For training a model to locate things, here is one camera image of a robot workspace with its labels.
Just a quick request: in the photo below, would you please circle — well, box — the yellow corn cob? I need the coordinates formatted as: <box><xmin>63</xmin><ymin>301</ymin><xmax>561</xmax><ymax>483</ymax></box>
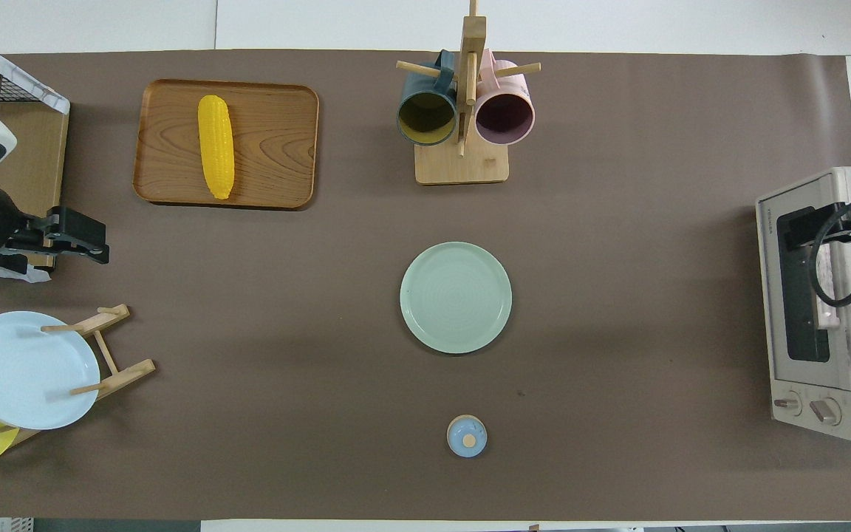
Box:
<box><xmin>197</xmin><ymin>95</ymin><xmax>236</xmax><ymax>200</ymax></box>

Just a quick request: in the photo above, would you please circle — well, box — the pale green plate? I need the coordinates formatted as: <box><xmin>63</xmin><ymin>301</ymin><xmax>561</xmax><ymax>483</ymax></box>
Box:
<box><xmin>399</xmin><ymin>241</ymin><xmax>513</xmax><ymax>355</ymax></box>

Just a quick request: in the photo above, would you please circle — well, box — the wooden plate rack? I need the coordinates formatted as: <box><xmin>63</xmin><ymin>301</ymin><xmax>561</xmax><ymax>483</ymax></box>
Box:
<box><xmin>0</xmin><ymin>304</ymin><xmax>157</xmax><ymax>449</ymax></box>

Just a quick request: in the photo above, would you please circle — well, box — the light blue plate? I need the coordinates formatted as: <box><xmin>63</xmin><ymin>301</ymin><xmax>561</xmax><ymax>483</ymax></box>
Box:
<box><xmin>0</xmin><ymin>310</ymin><xmax>101</xmax><ymax>431</ymax></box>

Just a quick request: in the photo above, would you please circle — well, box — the wooden serving tray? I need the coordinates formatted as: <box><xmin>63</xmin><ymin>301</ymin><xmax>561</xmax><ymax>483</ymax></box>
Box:
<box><xmin>132</xmin><ymin>79</ymin><xmax>321</xmax><ymax>211</ymax></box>

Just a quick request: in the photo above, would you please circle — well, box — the brown table mat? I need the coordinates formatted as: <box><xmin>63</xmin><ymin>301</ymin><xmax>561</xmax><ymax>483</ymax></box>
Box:
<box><xmin>0</xmin><ymin>50</ymin><xmax>851</xmax><ymax>522</ymax></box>

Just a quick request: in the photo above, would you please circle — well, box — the dark blue mug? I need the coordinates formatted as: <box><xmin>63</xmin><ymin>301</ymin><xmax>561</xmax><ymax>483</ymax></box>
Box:
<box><xmin>396</xmin><ymin>50</ymin><xmax>459</xmax><ymax>147</ymax></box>

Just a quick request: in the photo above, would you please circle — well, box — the pink mug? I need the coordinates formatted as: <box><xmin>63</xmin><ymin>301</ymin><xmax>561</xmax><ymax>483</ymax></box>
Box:
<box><xmin>474</xmin><ymin>50</ymin><xmax>536</xmax><ymax>146</ymax></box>

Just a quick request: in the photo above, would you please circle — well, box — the wooden mug tree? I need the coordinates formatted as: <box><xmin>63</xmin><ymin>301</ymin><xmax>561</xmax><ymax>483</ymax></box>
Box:
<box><xmin>396</xmin><ymin>0</ymin><xmax>542</xmax><ymax>185</ymax></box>

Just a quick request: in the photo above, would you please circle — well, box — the small blue cork-lid jar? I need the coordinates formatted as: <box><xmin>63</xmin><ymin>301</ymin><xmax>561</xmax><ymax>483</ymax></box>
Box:
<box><xmin>446</xmin><ymin>415</ymin><xmax>488</xmax><ymax>459</ymax></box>

